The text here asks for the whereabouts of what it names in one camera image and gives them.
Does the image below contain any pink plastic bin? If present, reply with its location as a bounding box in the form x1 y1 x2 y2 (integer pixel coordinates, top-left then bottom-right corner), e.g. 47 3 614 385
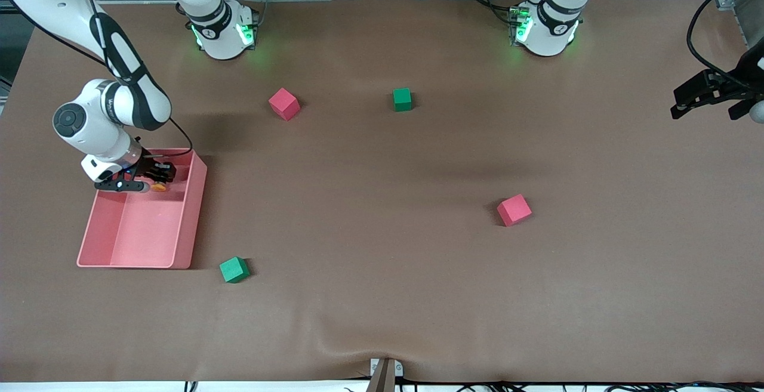
76 148 208 270

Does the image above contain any pink foam cube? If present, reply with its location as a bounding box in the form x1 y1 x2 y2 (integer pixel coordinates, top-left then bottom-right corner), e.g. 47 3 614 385
268 88 301 122
497 194 533 227

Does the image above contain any brown table mat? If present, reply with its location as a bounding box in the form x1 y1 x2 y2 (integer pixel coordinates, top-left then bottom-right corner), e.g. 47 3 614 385
0 0 764 384

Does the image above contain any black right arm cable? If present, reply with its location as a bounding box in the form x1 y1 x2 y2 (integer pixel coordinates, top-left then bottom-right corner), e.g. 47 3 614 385
0 0 194 159

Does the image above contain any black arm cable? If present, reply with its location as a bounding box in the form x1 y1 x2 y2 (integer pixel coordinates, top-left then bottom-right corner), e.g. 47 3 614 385
0 0 194 159
686 0 764 91

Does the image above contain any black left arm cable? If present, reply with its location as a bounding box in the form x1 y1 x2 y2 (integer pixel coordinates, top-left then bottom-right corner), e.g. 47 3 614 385
686 0 764 91

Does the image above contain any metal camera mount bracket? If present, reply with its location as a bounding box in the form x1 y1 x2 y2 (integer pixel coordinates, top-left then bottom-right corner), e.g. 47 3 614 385
367 357 404 392

